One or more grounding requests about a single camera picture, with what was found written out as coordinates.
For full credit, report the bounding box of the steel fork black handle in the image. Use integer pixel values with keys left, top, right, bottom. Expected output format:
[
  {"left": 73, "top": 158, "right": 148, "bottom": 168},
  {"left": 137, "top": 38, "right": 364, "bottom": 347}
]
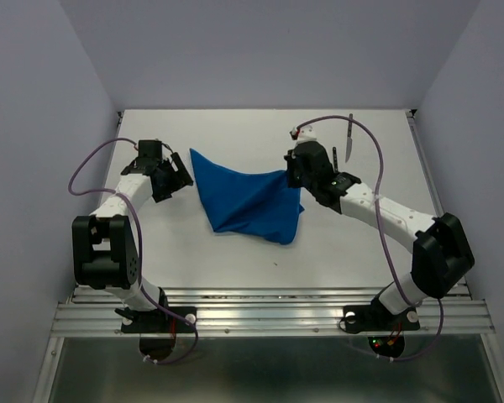
[{"left": 332, "top": 147, "right": 339, "bottom": 172}]

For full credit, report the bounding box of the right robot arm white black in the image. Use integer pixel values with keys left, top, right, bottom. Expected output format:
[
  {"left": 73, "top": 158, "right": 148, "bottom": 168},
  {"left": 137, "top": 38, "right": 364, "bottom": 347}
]
[{"left": 284, "top": 141, "right": 475, "bottom": 332}]

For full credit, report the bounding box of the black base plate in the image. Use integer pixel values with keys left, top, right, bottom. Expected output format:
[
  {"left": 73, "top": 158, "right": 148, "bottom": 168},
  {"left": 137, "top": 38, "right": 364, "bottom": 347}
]
[
  {"left": 338, "top": 305, "right": 420, "bottom": 334},
  {"left": 114, "top": 307, "right": 193, "bottom": 334}
]

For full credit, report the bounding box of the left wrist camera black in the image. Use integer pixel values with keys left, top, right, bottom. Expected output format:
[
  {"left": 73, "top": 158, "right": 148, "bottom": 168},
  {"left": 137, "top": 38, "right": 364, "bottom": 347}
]
[{"left": 135, "top": 139, "right": 164, "bottom": 166}]

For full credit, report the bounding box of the blue cloth napkin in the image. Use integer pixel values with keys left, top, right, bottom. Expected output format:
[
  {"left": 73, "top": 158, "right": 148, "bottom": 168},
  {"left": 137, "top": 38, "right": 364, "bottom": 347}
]
[{"left": 190, "top": 149, "right": 304, "bottom": 245}]

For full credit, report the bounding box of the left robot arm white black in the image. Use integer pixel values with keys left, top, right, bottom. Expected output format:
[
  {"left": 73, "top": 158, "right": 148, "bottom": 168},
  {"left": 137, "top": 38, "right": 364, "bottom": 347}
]
[{"left": 71, "top": 152, "right": 193, "bottom": 331}]

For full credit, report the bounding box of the steel knife black handle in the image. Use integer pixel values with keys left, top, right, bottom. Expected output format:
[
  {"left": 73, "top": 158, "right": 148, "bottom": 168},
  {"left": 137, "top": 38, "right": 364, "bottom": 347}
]
[{"left": 345, "top": 113, "right": 354, "bottom": 163}]

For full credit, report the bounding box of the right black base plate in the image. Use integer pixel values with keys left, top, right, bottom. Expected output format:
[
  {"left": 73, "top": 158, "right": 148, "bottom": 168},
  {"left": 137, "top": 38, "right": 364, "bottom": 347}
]
[{"left": 338, "top": 305, "right": 420, "bottom": 334}]

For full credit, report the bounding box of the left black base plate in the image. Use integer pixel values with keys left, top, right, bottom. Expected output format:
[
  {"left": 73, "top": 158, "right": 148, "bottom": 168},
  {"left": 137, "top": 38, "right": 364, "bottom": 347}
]
[{"left": 114, "top": 307, "right": 193, "bottom": 334}]

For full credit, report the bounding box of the aluminium front rail frame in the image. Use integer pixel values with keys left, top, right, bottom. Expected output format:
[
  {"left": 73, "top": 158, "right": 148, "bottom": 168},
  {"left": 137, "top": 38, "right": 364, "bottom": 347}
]
[{"left": 50, "top": 287, "right": 497, "bottom": 338}]

